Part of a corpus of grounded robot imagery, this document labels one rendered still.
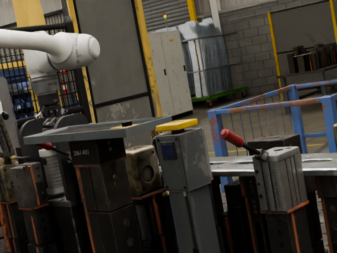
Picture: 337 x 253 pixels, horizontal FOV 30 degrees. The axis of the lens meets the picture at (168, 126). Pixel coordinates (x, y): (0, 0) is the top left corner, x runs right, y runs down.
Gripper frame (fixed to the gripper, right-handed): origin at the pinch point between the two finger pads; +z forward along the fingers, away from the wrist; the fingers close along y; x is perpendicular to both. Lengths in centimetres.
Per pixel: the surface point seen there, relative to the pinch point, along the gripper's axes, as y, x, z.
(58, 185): -27.4, -36.0, 4.7
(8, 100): 0.7, 26.5, -19.9
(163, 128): -41, -95, -11
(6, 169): -23.1, -3.0, 0.9
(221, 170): -14, -84, 4
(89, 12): 203, 212, -73
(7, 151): -20.5, -1.5, -4.3
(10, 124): -0.3, 26.5, -11.1
